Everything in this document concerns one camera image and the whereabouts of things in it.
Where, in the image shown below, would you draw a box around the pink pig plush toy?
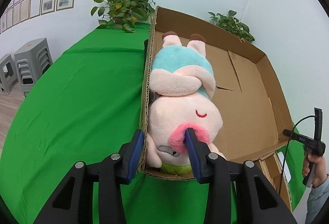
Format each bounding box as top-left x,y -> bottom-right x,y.
146,31 -> 223,176

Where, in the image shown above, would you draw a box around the person's right hand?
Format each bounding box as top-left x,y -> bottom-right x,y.
302,152 -> 328,188

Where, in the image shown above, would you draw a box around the light blue jacket sleeve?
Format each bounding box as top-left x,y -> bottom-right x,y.
305,177 -> 329,224

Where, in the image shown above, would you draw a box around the large shallow cardboard box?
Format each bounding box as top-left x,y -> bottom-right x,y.
140,7 -> 292,180

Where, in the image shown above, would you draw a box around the green tablecloth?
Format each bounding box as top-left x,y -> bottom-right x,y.
0,22 -> 308,224

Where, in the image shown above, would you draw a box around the small grey plastic stool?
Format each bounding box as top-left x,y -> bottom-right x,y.
1,54 -> 18,94

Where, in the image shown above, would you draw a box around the grey stacked plastic stools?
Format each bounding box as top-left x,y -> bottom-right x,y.
14,38 -> 53,97

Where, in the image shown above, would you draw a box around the right potted plant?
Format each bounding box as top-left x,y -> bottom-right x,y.
207,10 -> 255,43

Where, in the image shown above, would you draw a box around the potted plant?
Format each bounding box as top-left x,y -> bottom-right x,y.
207,10 -> 255,43
90,0 -> 156,33

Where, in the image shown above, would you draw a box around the left potted plant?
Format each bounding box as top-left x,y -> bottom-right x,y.
90,0 -> 156,33

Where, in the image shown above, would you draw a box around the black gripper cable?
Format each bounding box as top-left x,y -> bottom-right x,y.
278,115 -> 316,195

